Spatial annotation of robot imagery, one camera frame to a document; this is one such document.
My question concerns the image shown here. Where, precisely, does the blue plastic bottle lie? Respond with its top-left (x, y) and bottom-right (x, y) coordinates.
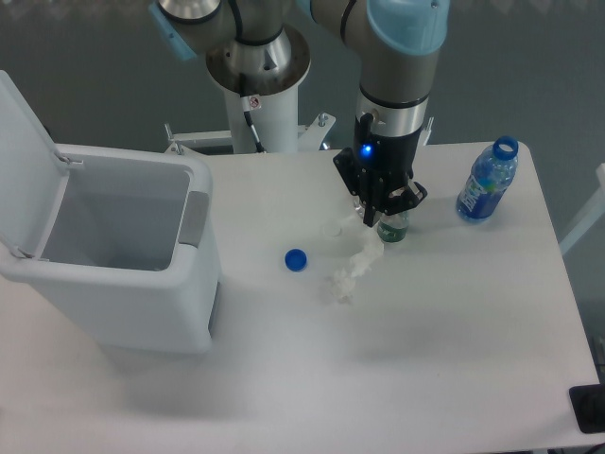
top-left (456, 135), bottom-right (519, 223)

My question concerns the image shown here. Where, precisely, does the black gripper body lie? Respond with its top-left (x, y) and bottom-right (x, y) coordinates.
top-left (333, 113), bottom-right (421, 208)

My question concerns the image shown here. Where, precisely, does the white trash bin lid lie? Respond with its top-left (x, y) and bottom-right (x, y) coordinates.
top-left (1, 71), bottom-right (68, 257)

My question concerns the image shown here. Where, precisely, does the clear green label bottle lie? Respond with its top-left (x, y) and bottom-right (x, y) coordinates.
top-left (377, 211), bottom-right (409, 243)

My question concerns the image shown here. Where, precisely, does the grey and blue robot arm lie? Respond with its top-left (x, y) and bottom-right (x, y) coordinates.
top-left (149, 1), bottom-right (450, 226)

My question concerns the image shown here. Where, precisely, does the white bottle cap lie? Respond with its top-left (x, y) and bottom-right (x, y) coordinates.
top-left (322, 222), bottom-right (342, 237)

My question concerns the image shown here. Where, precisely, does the white frame at right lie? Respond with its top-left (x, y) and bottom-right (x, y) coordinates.
top-left (559, 164), bottom-right (604, 256)

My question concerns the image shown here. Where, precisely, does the white plastic trash bin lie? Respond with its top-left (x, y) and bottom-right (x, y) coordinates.
top-left (1, 145), bottom-right (221, 354)

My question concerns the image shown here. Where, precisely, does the blue bottle cap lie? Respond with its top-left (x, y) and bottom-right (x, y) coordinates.
top-left (284, 248), bottom-right (308, 272)

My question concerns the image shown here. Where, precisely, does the black device at edge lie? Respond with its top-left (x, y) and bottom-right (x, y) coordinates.
top-left (569, 384), bottom-right (604, 434)

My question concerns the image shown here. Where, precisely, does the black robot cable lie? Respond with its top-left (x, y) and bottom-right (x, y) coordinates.
top-left (238, 73), bottom-right (267, 153)

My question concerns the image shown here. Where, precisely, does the white paper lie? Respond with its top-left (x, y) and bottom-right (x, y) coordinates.
top-left (324, 215), bottom-right (385, 304)

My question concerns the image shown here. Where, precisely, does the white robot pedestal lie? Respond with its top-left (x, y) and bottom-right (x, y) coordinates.
top-left (164, 23), bottom-right (337, 155)

